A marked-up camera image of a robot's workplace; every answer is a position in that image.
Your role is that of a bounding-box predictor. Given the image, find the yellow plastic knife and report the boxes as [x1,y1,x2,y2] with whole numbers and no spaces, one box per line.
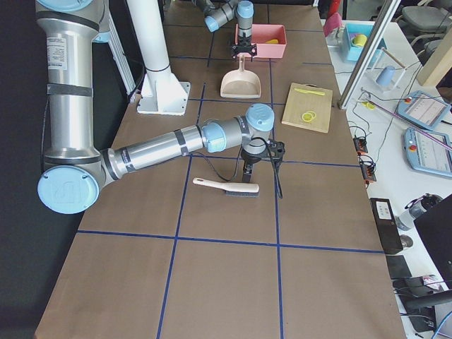
[294,88,326,96]

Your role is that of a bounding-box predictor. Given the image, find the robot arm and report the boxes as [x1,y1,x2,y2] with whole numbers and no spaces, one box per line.
[35,1,285,214]
[191,0,257,61]

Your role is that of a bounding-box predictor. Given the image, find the black box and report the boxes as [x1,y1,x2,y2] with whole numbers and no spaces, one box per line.
[369,198,403,255]

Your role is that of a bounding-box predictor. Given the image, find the teach pendant far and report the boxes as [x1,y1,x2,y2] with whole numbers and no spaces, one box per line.
[397,90,451,131]

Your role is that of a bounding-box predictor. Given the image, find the teal tray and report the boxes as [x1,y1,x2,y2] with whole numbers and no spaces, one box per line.
[341,23,373,62]

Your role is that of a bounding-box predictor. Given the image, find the teach pendant near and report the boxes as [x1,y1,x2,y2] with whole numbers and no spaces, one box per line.
[404,128,451,177]

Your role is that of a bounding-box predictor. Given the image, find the pink cloth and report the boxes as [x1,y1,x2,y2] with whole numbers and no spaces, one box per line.
[323,13,342,37]

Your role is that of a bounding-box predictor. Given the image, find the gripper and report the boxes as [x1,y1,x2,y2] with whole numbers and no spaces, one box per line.
[230,36,257,61]
[241,139,285,183]

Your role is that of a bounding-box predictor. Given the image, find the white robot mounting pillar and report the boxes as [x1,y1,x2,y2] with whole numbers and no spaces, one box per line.
[127,0,191,116]

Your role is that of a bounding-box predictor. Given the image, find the blue paper cup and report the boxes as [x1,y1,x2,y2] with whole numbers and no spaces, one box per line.
[376,66,396,87]

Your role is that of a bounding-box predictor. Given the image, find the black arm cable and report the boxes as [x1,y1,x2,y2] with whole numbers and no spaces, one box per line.
[190,137,285,200]

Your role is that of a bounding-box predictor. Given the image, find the reacher grabber tool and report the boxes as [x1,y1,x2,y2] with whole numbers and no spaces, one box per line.
[362,89,451,150]

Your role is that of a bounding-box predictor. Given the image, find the beige hand brush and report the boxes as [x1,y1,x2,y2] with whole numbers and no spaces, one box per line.
[192,177,260,197]

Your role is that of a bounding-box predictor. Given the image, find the teach pendant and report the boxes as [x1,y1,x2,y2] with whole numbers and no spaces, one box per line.
[397,90,451,131]
[404,128,451,177]

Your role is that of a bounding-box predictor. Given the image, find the beige plastic dustpan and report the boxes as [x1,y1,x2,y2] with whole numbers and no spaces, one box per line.
[220,54,261,99]

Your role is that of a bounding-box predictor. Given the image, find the yellow-green cup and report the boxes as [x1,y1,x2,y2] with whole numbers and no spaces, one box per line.
[352,34,367,48]

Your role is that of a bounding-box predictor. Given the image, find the wooden cutting board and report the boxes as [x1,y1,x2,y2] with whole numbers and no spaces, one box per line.
[281,83,333,133]

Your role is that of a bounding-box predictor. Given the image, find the aluminium frame post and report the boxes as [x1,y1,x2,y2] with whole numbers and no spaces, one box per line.
[338,0,400,109]

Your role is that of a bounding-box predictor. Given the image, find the wooden rack stand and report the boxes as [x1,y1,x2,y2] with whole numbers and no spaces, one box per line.
[366,48,418,93]

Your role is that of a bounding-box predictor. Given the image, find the red plastic bin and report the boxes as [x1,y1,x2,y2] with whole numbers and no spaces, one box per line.
[231,24,287,59]

